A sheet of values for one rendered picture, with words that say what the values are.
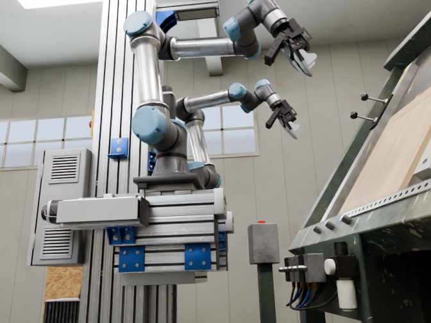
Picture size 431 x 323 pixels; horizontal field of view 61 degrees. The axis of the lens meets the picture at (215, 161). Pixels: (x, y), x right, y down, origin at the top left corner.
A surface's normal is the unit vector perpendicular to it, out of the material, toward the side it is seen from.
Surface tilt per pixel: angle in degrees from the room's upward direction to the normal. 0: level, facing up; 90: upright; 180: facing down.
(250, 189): 90
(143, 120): 98
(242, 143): 90
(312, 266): 90
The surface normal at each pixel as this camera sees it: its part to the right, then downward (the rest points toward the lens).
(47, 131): -0.11, -0.29
